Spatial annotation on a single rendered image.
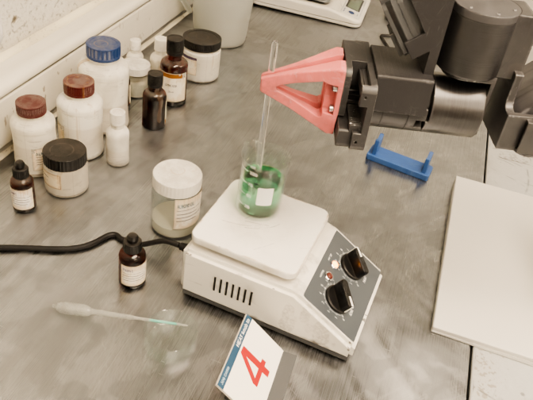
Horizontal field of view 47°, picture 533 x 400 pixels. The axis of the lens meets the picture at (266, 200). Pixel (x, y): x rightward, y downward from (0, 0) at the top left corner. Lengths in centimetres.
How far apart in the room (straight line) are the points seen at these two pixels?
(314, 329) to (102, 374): 21
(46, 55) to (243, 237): 43
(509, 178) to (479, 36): 52
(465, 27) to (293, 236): 27
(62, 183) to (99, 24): 32
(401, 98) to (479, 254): 33
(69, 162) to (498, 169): 66
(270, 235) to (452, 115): 22
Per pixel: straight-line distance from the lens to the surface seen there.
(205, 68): 109
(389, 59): 59
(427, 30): 56
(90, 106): 85
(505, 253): 86
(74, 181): 81
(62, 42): 97
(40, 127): 82
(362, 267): 69
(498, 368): 74
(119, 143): 86
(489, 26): 56
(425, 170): 96
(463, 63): 57
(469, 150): 108
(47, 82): 95
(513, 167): 108
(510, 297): 81
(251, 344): 63
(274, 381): 64
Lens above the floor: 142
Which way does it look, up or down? 38 degrees down
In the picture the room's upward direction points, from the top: 10 degrees clockwise
